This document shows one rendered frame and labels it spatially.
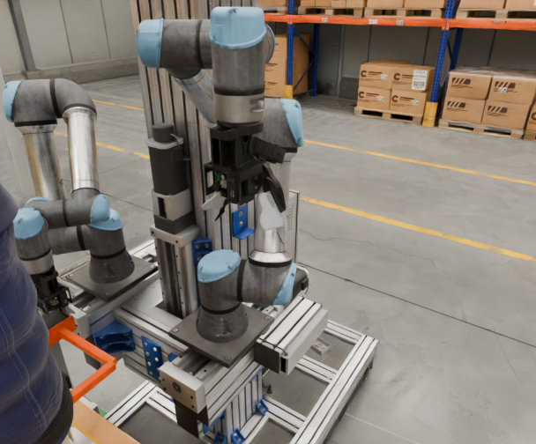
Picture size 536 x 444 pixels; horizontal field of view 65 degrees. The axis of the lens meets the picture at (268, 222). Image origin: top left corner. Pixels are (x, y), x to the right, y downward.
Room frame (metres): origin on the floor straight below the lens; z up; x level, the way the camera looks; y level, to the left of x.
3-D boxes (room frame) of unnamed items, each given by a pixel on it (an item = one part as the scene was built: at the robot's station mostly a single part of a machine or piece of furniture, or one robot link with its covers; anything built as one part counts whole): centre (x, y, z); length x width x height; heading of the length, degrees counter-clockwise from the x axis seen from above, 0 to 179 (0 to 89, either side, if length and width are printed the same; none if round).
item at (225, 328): (0.96, 0.13, 1.09); 0.15 x 0.15 x 0.10
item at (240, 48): (0.64, 0.04, 1.82); 0.09 x 0.08 x 0.11; 172
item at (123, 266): (1.23, 0.55, 1.09); 0.15 x 0.15 x 0.10
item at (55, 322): (0.91, 0.60, 1.08); 0.09 x 0.08 x 0.05; 147
